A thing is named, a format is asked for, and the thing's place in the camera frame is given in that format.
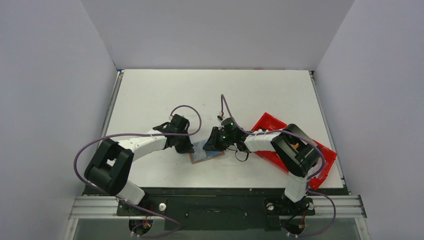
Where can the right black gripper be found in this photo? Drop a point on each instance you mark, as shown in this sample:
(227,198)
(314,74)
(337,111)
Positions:
(212,141)

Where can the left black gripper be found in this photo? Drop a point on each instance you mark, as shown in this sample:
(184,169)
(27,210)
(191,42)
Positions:
(184,145)

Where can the brown leather card holder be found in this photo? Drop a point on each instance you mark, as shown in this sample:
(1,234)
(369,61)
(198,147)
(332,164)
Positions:
(201,155)

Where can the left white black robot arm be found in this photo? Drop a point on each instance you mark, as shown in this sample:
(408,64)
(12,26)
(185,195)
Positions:
(110,166)

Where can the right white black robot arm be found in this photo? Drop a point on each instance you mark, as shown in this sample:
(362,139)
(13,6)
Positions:
(297,151)

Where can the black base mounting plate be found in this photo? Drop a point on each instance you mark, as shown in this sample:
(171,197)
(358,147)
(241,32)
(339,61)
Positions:
(216,209)

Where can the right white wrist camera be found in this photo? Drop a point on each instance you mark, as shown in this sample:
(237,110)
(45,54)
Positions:
(220,116)

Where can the aluminium frame rail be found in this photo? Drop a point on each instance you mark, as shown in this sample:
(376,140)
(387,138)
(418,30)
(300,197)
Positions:
(106,207)

